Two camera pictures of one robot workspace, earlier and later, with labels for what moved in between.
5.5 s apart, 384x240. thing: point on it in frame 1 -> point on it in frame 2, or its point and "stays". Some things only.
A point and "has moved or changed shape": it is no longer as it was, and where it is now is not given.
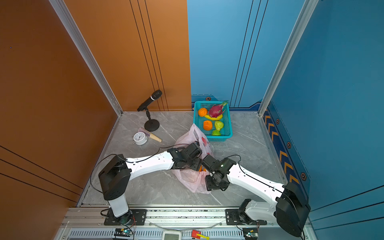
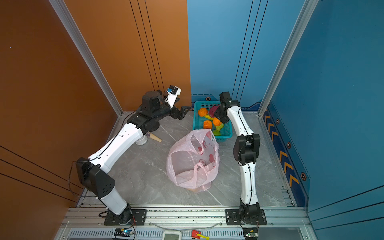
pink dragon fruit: x=216 y=110 stays
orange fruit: x=200 y=169 -> x=216 y=121
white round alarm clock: x=140 y=138 stays
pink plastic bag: x=193 y=180 has moved or changed shape
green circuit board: x=126 y=232 stays
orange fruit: x=202 y=112 stays
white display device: x=172 y=235 stays
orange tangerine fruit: x=207 y=125 stays
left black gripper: x=199 y=161 -> x=180 y=114
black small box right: x=250 y=233 stays
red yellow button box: x=197 y=234 stays
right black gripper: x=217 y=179 -> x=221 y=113
